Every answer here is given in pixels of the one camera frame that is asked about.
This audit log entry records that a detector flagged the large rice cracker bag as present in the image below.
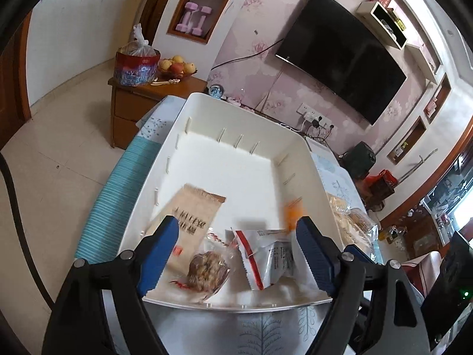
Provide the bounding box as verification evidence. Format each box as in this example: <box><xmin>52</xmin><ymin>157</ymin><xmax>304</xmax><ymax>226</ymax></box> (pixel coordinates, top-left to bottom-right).
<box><xmin>327</xmin><ymin>194</ymin><xmax>378</xmax><ymax>260</ymax></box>

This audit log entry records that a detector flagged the white red snack bag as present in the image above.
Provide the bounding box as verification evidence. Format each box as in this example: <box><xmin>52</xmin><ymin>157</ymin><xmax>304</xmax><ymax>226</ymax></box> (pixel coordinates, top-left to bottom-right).
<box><xmin>233</xmin><ymin>229</ymin><xmax>302</xmax><ymax>291</ymax></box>

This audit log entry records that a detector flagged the nut cluster clear packet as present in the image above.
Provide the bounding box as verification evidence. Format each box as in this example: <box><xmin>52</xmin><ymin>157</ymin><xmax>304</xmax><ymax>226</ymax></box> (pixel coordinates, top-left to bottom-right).
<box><xmin>170</xmin><ymin>229</ymin><xmax>237</xmax><ymax>301</ymax></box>

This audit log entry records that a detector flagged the beige kraft snack pouch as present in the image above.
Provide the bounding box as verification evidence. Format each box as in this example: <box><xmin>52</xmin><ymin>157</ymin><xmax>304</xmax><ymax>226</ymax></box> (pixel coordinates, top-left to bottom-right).
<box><xmin>145</xmin><ymin>183</ymin><xmax>226</xmax><ymax>276</ymax></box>

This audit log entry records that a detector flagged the floral white teal tablecloth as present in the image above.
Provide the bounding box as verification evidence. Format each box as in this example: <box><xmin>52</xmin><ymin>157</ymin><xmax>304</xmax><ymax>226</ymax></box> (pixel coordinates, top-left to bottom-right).
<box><xmin>73</xmin><ymin>94</ymin><xmax>426</xmax><ymax>355</ymax></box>

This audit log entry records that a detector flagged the white plastic storage bin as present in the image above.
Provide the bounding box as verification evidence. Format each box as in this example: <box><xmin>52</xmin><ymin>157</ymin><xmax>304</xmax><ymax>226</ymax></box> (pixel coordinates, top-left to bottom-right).
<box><xmin>120</xmin><ymin>93</ymin><xmax>341</xmax><ymax>313</ymax></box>

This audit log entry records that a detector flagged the wooden tv cabinet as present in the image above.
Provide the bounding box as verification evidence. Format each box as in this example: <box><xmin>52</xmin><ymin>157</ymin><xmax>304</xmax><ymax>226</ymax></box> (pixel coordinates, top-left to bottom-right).
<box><xmin>107</xmin><ymin>77</ymin><xmax>207</xmax><ymax>150</ymax></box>

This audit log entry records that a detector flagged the blue snow globe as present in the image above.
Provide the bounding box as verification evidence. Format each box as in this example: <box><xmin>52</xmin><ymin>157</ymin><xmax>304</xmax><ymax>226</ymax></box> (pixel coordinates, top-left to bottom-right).
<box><xmin>208</xmin><ymin>84</ymin><xmax>224</xmax><ymax>99</ymax></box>

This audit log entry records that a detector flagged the fruit bowl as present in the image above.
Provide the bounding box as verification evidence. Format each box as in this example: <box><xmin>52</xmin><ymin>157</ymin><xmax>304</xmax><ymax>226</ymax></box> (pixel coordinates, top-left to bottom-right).
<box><xmin>157</xmin><ymin>55</ymin><xmax>197</xmax><ymax>80</ymax></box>

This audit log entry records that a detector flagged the red gift box with bag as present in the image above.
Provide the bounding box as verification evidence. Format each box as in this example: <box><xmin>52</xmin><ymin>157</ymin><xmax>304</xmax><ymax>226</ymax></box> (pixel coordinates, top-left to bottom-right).
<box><xmin>113</xmin><ymin>23</ymin><xmax>160</xmax><ymax>87</ymax></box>

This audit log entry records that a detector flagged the brown wooden door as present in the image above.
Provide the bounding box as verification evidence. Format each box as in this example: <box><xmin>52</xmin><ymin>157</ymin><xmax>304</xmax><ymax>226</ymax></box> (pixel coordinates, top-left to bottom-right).
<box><xmin>0</xmin><ymin>11</ymin><xmax>32</xmax><ymax>148</ymax></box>

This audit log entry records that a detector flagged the pink dumbbell pair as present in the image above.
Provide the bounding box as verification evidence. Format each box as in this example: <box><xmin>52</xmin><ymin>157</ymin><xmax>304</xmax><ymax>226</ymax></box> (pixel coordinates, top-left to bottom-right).
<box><xmin>176</xmin><ymin>2</ymin><xmax>213</xmax><ymax>37</ymax></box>

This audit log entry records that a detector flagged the wall power outlet strip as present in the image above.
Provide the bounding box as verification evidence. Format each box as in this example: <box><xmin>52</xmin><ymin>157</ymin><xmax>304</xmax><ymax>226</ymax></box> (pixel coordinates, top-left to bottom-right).
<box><xmin>296</xmin><ymin>103</ymin><xmax>335</xmax><ymax>132</ymax></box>

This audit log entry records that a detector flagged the black wall television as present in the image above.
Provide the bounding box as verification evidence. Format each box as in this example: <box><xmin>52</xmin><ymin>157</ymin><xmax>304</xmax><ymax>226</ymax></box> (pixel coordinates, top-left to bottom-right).
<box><xmin>276</xmin><ymin>0</ymin><xmax>406</xmax><ymax>125</ymax></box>

